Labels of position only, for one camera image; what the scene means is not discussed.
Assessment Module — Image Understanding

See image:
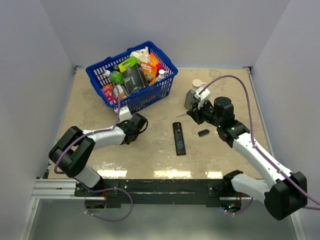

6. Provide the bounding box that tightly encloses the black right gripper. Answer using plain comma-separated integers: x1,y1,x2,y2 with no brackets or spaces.
188,97,222,128

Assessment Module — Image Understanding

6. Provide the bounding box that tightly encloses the black battery compartment cover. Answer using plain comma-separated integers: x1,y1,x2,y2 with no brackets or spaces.
198,129,210,137

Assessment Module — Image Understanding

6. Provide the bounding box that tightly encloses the black remote control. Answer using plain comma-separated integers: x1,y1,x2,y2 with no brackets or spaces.
172,122,186,156

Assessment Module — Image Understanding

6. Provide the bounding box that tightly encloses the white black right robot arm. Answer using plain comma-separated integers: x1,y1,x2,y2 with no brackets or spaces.
187,96,308,220

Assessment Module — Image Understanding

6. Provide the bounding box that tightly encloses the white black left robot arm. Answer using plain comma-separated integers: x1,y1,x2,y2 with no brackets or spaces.
48,113,148,196

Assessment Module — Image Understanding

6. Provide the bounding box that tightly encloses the grey soap pump bottle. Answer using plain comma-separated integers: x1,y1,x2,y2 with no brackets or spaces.
184,79,206,110

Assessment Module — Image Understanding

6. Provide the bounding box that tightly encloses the orange labelled jar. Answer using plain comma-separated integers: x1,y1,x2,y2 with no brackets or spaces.
112,84,129,100

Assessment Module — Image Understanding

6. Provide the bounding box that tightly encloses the blue plastic shopping basket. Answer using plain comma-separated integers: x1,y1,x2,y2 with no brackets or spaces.
85,41,179,114

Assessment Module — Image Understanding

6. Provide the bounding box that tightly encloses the pink snack packet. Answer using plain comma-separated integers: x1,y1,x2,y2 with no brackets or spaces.
101,84,117,106

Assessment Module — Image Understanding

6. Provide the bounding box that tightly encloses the black green razor box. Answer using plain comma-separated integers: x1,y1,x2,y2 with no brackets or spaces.
118,56,149,95

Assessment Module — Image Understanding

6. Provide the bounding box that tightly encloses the green round bottle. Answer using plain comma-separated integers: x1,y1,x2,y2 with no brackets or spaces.
103,70,124,85

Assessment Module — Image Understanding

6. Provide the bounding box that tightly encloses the white pump bottle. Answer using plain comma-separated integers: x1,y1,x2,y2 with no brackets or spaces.
155,69,168,82

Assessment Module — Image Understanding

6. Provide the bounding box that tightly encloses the orange razor blade box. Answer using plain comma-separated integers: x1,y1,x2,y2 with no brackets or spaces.
140,61,158,86

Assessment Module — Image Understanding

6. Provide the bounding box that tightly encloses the beige crumpled bag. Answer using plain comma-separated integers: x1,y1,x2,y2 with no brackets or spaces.
129,46,151,63

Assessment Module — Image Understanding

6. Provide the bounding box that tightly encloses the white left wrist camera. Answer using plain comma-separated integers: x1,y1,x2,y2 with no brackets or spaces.
119,106,132,123

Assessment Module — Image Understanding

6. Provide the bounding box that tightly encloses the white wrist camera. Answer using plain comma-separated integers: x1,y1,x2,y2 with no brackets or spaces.
119,106,132,123
193,86,211,110

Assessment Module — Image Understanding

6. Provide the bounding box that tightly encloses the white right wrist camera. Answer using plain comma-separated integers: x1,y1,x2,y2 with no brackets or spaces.
193,86,211,110

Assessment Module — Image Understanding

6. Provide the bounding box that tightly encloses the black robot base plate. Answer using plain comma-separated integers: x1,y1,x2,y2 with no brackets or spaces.
74,179,239,208

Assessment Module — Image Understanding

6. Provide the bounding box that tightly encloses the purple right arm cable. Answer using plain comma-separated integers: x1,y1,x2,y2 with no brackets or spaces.
197,75,320,211

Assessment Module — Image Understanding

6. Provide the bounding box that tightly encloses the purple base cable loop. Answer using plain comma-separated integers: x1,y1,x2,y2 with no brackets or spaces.
84,189,135,224

